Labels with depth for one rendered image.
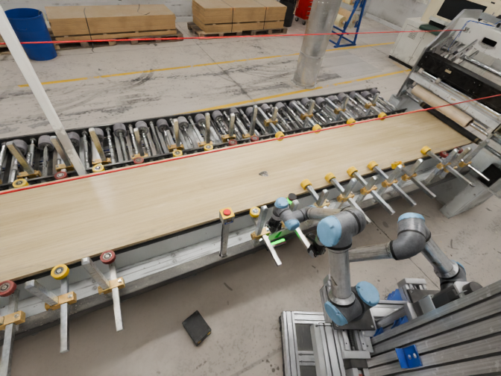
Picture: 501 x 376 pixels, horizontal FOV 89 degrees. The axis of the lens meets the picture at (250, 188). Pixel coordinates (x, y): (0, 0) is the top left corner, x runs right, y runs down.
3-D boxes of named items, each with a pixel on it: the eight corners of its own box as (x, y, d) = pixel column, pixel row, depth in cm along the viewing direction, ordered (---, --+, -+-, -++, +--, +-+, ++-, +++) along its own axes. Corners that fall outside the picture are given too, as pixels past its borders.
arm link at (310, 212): (375, 202, 110) (308, 201, 155) (357, 210, 105) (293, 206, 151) (381, 228, 110) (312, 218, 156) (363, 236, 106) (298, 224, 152)
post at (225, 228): (227, 255, 185) (231, 221, 151) (221, 257, 183) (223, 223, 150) (225, 250, 187) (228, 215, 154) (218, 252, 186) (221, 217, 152)
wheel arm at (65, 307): (70, 351, 129) (66, 349, 126) (62, 353, 128) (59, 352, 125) (69, 273, 154) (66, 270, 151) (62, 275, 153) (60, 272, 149)
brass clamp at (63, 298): (77, 303, 144) (73, 300, 140) (48, 312, 139) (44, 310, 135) (76, 292, 147) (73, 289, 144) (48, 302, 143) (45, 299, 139)
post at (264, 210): (257, 245, 196) (268, 208, 160) (253, 247, 195) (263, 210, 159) (256, 241, 198) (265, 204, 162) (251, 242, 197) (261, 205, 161)
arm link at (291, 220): (307, 219, 141) (296, 204, 148) (290, 226, 137) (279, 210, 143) (303, 227, 147) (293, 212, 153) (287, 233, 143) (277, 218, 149)
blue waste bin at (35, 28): (62, 60, 480) (44, 16, 426) (25, 63, 457) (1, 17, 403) (60, 48, 511) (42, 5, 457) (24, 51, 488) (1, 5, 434)
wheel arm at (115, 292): (124, 330, 140) (122, 328, 137) (118, 333, 139) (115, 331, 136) (115, 261, 165) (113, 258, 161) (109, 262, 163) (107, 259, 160)
